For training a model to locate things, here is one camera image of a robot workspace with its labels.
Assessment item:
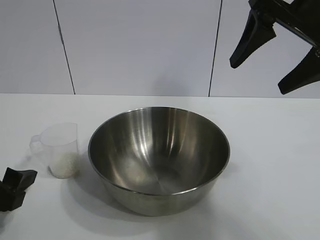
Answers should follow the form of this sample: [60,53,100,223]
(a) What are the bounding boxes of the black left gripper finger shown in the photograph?
[2,167,38,191]
[0,180,27,213]

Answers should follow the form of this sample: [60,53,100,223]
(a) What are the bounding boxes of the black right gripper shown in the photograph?
[229,0,320,95]

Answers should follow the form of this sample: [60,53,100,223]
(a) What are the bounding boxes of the white rice grains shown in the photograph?
[48,151,81,180]

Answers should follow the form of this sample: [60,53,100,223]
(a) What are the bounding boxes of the clear plastic measuring cup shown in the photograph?
[29,122,81,180]

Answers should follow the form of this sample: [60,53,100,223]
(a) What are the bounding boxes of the stainless steel mixing bowl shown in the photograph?
[87,106,231,216]

